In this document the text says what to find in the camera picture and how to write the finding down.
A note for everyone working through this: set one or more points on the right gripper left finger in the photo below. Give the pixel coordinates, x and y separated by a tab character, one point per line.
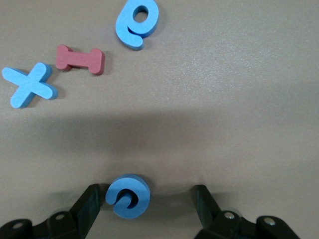
87	206

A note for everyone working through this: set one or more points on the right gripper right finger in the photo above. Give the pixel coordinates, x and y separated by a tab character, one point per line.
207	209

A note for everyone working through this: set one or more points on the blue foam letter C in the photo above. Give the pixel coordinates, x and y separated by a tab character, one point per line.
139	189

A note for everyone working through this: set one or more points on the blue foam letter a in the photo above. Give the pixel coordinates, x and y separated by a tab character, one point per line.
124	32

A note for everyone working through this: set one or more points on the brown table cover sheet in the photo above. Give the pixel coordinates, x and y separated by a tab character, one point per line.
224	99

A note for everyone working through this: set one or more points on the blue foam letter X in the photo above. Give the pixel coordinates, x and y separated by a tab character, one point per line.
30	84

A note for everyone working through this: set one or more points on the red foam letter I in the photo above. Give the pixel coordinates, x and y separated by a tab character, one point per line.
79	59

